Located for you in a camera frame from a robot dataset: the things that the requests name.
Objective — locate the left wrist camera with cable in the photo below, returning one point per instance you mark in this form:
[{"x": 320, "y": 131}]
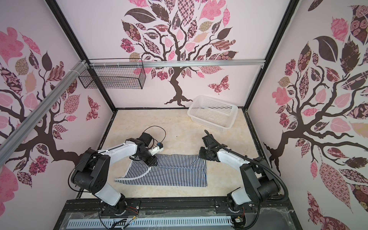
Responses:
[{"x": 156, "y": 146}]

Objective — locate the blue white striped tank top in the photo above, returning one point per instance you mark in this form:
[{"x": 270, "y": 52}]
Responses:
[{"x": 171, "y": 170}]

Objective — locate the black right frame post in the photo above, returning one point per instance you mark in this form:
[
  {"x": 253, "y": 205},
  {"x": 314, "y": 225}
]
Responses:
[{"x": 286, "y": 19}]

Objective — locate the silver aluminium back rail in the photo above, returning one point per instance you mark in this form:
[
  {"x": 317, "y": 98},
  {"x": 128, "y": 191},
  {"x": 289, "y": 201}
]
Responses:
[{"x": 190, "y": 63}]

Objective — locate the silver aluminium left rail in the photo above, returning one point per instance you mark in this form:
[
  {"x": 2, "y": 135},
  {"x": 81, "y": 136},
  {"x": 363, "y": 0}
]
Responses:
[{"x": 15, "y": 139}]

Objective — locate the white plastic laundry basket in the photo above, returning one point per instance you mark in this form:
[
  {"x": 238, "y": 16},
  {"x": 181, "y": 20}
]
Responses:
[{"x": 213, "y": 113}]

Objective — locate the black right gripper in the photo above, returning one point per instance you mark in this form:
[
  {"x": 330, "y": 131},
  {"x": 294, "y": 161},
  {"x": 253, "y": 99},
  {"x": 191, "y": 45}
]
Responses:
[{"x": 201, "y": 154}]

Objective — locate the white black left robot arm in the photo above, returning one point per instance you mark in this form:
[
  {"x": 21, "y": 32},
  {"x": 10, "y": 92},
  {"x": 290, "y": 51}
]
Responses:
[{"x": 91, "y": 173}]

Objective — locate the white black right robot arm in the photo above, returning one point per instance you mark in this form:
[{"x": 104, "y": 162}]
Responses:
[{"x": 259, "y": 183}]

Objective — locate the white slotted cable duct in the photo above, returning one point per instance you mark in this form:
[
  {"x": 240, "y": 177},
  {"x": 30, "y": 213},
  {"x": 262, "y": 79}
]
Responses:
[{"x": 150, "y": 223}]

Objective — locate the black metal frame post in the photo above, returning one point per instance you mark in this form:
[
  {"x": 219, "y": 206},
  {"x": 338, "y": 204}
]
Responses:
[{"x": 57, "y": 12}]

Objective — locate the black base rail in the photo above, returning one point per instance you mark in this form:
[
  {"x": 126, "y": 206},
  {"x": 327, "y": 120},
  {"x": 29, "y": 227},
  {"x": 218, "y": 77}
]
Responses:
[{"x": 131, "y": 206}]

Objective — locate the silver aluminium rail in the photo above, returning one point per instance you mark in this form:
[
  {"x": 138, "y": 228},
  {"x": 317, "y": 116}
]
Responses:
[
  {"x": 15, "y": 139},
  {"x": 190, "y": 63}
]

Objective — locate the black wire mesh basket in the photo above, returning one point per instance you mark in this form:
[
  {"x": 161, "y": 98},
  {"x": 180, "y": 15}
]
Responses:
[{"x": 114, "y": 73}]

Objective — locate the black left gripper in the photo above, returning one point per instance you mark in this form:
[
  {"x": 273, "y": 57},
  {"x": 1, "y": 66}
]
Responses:
[{"x": 152, "y": 160}]

